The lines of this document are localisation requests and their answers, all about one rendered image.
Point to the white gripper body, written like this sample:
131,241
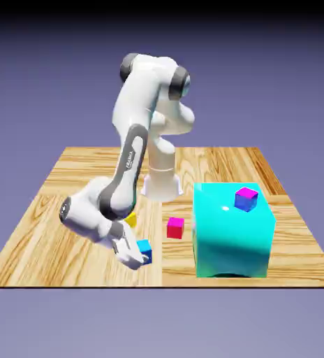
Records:
128,251

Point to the small blue cube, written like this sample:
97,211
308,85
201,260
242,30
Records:
145,247

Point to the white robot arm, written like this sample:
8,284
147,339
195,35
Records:
135,92

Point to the small yellow cube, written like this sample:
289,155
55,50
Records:
131,220

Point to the small red cube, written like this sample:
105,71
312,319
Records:
175,228

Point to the small purple cube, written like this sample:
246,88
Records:
245,199

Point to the large cyan box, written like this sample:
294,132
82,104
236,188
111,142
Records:
231,237

